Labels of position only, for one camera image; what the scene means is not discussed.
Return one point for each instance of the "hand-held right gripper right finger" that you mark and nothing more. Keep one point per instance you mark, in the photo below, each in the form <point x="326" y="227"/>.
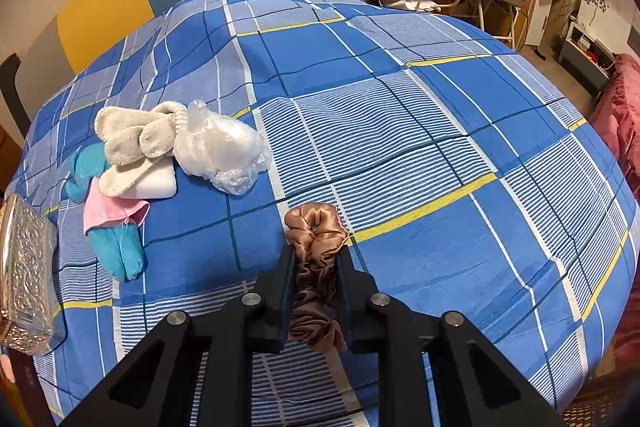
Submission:
<point x="350" y="307"/>

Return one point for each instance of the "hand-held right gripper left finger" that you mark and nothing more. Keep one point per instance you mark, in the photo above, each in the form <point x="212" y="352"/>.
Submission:
<point x="280" y="307"/>

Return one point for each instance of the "brown satin scrunchie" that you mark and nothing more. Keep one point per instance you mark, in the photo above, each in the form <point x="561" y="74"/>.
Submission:
<point x="315" y="232"/>

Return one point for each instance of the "white soap bar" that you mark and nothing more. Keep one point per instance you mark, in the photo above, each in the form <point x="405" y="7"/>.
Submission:
<point x="160" y="184"/>

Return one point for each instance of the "teal plush toy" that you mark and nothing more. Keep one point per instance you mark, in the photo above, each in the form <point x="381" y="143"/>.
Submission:
<point x="117" y="247"/>

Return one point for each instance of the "beige knitted sock pair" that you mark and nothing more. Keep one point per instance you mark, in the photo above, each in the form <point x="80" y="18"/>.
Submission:
<point x="130" y="137"/>

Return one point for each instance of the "clear plastic bag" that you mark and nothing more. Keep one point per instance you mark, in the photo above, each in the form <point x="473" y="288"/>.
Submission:
<point x="220" y="147"/>

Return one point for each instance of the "blue plaid blanket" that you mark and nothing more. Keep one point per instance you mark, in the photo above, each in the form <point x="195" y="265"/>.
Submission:
<point x="425" y="132"/>

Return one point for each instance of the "silver ornate tissue box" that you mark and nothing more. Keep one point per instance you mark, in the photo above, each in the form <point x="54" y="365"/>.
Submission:
<point x="25" y="267"/>

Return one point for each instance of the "patterned floor rug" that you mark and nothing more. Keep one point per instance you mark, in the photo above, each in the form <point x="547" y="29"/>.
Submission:
<point x="600" y="407"/>

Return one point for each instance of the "red bedspread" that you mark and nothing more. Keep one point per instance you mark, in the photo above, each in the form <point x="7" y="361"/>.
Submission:
<point x="620" y="117"/>

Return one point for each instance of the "black rolled mat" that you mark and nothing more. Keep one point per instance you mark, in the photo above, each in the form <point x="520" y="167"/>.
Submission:
<point x="12" y="92"/>

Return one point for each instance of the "white cabinet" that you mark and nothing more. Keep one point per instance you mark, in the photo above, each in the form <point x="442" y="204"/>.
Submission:
<point x="545" y="7"/>

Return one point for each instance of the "white low shelf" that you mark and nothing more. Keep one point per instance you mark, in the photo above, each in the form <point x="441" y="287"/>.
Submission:
<point x="600" y="27"/>

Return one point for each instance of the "white metal stool frame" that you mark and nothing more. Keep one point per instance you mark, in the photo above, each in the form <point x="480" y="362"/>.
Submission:
<point x="406" y="2"/>

